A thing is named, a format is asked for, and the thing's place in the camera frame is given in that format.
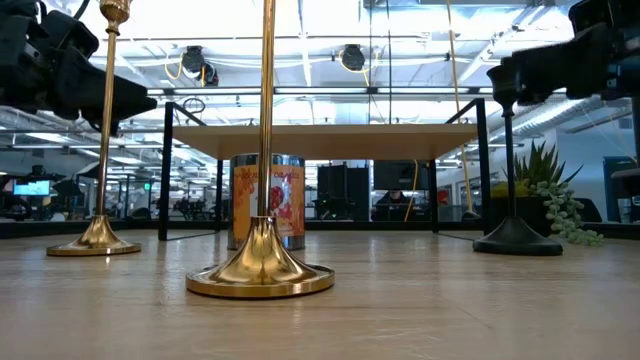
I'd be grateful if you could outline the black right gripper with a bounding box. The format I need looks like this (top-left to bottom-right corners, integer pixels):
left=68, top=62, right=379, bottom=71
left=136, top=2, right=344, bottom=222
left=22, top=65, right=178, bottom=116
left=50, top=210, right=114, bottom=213
left=510, top=22, right=640, bottom=105

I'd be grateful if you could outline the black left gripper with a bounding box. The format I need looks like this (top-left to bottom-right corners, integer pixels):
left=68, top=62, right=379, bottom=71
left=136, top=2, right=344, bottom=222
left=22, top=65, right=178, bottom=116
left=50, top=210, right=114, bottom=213
left=0, top=0, right=159, bottom=137

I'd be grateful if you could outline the short gold candlestick holder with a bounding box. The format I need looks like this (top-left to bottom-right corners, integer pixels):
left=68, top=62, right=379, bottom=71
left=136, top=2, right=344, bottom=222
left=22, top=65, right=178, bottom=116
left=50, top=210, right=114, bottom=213
left=46, top=0, right=143, bottom=258

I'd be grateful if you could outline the black candlestick holder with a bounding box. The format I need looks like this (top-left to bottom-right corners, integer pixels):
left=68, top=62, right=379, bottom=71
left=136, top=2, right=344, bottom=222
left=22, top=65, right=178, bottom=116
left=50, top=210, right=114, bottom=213
left=472, top=63, right=565, bottom=257

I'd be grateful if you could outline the silver candle tin orange label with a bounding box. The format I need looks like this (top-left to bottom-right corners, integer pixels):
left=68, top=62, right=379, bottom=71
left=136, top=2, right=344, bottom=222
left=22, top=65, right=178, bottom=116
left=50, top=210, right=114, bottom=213
left=227, top=153, right=307, bottom=252

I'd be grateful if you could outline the tall gold candlestick holder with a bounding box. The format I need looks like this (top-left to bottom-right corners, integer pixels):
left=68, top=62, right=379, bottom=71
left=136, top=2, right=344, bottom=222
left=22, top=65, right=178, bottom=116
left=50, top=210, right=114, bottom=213
left=185, top=0, right=336, bottom=300

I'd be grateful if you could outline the monitor with blue screen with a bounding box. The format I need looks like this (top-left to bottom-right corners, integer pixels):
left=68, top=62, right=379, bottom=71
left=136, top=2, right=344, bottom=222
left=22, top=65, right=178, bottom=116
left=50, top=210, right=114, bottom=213
left=12, top=179, right=52, bottom=198

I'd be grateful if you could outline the green artificial succulent plant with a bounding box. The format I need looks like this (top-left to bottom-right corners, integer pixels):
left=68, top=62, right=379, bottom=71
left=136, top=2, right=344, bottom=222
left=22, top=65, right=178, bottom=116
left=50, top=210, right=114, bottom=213
left=492, top=139, right=605, bottom=248

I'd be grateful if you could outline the black planter pot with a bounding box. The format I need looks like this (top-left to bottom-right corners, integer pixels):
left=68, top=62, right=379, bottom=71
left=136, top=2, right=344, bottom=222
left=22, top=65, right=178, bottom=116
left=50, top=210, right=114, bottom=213
left=489, top=195, right=604, bottom=236

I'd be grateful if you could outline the black monitor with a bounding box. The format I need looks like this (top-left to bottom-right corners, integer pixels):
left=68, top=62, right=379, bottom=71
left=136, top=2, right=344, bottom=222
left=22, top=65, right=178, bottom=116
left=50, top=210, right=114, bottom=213
left=373, top=160, right=431, bottom=192

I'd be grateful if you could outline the person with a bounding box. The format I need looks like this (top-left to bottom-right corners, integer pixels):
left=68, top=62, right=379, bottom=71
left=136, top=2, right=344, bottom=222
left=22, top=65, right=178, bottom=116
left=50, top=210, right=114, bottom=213
left=371, top=189, right=417, bottom=222

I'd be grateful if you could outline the black equipment cabinet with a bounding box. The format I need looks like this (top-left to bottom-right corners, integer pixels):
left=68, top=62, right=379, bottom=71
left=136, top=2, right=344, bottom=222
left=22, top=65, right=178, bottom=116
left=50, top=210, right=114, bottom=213
left=316, top=164, right=371, bottom=222

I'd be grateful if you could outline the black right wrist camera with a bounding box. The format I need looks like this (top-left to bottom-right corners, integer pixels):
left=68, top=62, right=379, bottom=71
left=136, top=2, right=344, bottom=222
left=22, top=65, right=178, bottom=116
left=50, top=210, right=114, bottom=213
left=569, top=0, right=640, bottom=34

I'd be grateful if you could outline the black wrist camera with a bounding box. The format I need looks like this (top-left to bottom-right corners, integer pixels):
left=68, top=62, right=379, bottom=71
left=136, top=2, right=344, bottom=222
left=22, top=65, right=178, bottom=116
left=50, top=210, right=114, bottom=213
left=47, top=10, right=100, bottom=59
left=569, top=0, right=640, bottom=34

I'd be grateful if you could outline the black ceiling cable reel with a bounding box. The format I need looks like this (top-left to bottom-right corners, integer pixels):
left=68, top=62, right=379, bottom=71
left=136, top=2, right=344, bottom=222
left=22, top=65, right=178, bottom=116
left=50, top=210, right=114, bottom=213
left=341, top=43, right=367, bottom=73
left=180, top=45, right=207, bottom=74

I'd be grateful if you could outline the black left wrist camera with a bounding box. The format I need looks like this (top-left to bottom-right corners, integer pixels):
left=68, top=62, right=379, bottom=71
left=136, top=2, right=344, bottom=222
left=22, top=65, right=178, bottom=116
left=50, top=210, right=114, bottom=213
left=47, top=10, right=100, bottom=59

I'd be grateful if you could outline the long yellow hanging cable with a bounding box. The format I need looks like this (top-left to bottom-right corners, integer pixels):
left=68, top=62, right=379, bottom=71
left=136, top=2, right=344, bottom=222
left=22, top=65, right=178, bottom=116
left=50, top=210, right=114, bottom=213
left=444, top=0, right=475, bottom=216

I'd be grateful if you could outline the short yellow cable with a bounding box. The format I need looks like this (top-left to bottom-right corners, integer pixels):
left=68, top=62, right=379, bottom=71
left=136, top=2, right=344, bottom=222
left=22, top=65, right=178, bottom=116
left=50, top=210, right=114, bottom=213
left=403, top=159, right=420, bottom=223

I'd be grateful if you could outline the wooden shelf black metal frame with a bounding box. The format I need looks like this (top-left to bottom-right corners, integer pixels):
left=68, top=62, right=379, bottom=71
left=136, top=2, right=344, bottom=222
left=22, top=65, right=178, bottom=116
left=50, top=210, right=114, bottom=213
left=157, top=97, right=494, bottom=242

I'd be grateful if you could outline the black table edge frame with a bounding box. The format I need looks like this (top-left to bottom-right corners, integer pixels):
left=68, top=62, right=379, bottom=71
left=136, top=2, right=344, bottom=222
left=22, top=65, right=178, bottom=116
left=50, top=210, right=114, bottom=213
left=0, top=218, right=640, bottom=240

